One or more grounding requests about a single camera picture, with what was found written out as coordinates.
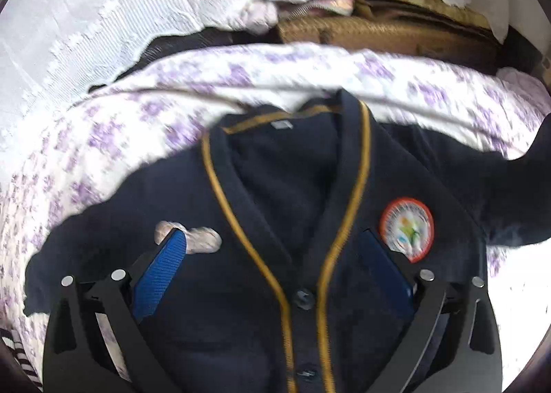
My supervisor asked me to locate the black white striped sock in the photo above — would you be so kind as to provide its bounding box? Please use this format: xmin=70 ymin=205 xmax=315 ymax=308
xmin=1 ymin=329 xmax=43 ymax=392

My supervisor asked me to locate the purple floral bed sheet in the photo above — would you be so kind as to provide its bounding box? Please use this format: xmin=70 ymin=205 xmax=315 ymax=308
xmin=1 ymin=43 xmax=550 ymax=392

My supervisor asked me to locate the navy blue knitted cardigan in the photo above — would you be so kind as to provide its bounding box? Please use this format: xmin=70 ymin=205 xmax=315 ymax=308
xmin=24 ymin=90 xmax=550 ymax=392

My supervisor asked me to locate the brown woven mat stack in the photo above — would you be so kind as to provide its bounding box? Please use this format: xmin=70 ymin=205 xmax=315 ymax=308
xmin=277 ymin=0 xmax=501 ymax=65

